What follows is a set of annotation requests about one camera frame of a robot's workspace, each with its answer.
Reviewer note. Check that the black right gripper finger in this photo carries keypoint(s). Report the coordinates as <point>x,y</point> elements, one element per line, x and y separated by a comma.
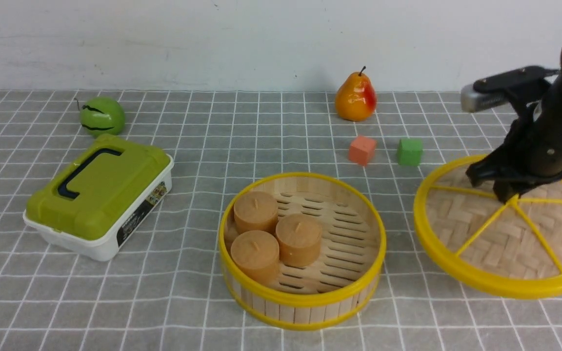
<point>504,190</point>

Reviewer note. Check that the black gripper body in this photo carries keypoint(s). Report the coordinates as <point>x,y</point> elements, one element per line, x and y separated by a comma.
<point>531,154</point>

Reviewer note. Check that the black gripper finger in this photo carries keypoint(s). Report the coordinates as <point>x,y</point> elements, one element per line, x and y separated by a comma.
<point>478,175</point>

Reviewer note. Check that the woven bamboo steamer lid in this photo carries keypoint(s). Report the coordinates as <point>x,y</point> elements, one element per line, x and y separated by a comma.
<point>511,250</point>

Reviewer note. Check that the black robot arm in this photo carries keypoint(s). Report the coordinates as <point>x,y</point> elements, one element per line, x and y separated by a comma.
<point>531,153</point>

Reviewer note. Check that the yellow rimmed bamboo steamer basket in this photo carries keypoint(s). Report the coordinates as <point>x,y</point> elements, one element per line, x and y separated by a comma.
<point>342,279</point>

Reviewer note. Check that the green foam cube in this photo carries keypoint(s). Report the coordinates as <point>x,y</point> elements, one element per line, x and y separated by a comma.
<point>410,152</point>

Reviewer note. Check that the orange foam cube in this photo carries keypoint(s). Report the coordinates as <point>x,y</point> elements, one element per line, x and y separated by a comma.
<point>361,150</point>

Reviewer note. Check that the orange toy pear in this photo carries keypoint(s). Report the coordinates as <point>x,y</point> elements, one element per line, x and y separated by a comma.
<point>356,100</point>

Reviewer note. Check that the brown cylinder cake right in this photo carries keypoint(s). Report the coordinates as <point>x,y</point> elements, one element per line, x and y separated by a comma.
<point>299,236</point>

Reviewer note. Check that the brown cylinder cake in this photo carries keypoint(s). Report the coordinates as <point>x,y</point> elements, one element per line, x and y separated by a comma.
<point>299,236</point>
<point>255,210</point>
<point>257,254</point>

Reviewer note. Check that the brown cylinder cake back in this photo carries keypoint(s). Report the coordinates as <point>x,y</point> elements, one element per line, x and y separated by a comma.
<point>255,210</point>

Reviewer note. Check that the brown cylinder cake front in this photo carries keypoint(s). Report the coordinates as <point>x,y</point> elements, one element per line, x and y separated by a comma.
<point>257,254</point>

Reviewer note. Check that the green striped toy melon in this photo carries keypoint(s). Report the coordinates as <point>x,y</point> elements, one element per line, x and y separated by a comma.
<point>101,115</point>

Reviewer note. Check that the green lidded white storage box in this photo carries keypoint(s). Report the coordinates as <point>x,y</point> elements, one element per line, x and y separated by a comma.
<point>95,204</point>

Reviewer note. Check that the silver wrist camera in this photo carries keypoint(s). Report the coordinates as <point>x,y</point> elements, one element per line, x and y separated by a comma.
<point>518,87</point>

